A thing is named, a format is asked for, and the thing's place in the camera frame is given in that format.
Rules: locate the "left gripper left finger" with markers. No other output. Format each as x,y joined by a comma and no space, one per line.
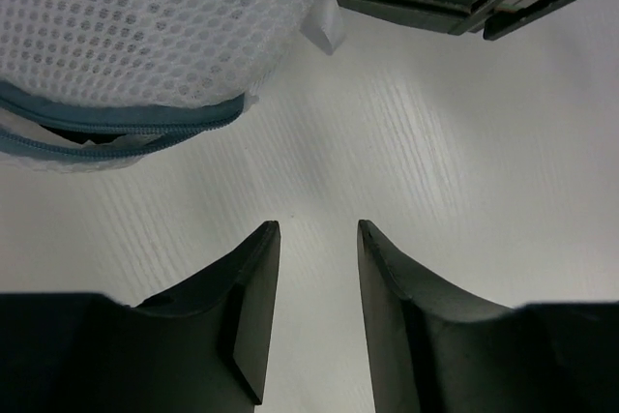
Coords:
201,345

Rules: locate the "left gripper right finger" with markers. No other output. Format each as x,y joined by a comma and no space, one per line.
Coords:
435,347

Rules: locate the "white mesh laundry bag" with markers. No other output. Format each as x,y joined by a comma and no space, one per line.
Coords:
99,84

